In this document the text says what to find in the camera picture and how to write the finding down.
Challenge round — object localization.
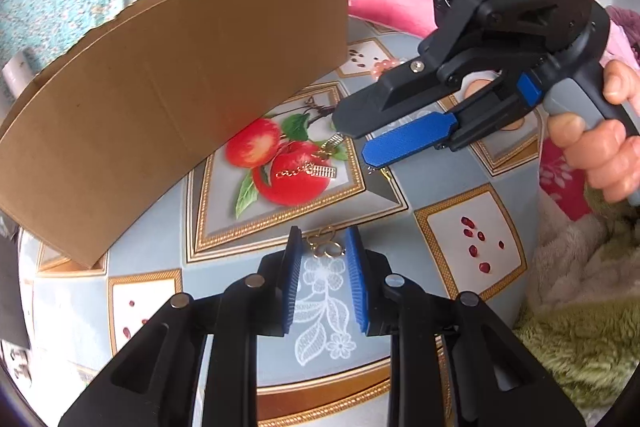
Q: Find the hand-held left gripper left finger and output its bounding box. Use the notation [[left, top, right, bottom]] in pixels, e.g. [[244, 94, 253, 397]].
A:
[[59, 226, 303, 427]]

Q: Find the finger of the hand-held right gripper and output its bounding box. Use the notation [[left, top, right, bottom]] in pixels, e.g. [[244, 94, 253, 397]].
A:
[[361, 74, 544, 170], [332, 58, 454, 141]]

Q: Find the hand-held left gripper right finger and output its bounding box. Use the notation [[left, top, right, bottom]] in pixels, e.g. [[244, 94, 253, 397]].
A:
[[344, 226, 586, 427]]

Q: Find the orange bead bracelet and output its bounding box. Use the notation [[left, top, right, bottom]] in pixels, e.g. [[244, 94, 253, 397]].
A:
[[370, 58, 402, 81]]

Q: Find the gold ring earring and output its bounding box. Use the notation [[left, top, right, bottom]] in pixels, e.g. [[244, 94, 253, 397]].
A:
[[306, 226, 347, 259]]

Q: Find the gold chain necklace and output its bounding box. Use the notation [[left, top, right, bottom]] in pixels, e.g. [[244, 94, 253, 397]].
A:
[[271, 132, 347, 180]]

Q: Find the brown cardboard box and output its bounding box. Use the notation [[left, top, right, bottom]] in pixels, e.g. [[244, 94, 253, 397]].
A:
[[0, 0, 351, 270]]

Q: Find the person's right hand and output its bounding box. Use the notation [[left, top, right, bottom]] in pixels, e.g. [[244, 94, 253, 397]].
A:
[[546, 58, 640, 206]]

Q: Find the green fluffy garment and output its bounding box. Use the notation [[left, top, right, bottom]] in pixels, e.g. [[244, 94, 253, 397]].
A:
[[514, 291, 640, 414]]

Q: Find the grey cabinet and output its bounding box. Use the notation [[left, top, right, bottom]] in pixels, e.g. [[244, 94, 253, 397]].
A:
[[0, 231, 32, 349]]

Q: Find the white paper roll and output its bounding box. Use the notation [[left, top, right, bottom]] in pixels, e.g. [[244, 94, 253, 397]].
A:
[[1, 48, 42, 94]]

